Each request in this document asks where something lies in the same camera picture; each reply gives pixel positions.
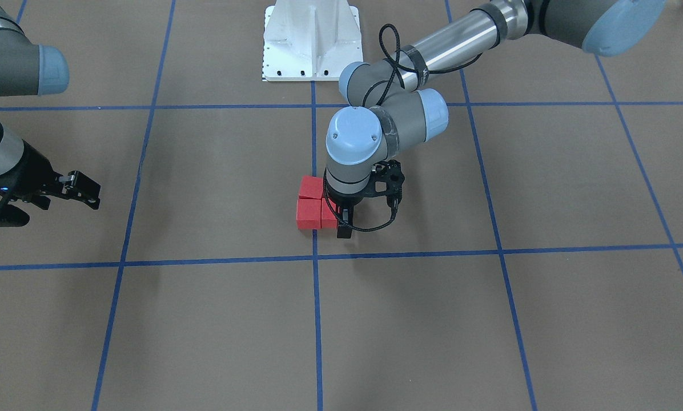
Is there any red block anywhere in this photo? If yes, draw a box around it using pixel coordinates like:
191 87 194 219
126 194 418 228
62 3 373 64
320 198 339 229
298 175 324 200
295 198 322 231

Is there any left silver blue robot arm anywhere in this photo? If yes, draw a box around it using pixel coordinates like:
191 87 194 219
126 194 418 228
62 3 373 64
322 1 666 239

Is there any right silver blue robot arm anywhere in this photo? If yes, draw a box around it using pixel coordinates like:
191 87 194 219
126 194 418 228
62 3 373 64
0 5 101 210

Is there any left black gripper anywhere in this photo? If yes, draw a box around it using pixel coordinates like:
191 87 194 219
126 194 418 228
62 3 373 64
326 192 363 239

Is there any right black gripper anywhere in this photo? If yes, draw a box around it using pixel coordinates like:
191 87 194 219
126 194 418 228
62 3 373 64
0 140 102 211

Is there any white camera stand pedestal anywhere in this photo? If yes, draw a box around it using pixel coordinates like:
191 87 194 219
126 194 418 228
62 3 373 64
262 1 363 82

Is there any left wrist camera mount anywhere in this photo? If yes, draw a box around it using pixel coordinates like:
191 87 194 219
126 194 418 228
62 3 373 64
369 160 405 204

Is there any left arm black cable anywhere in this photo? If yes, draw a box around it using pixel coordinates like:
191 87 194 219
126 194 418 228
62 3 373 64
322 23 485 232

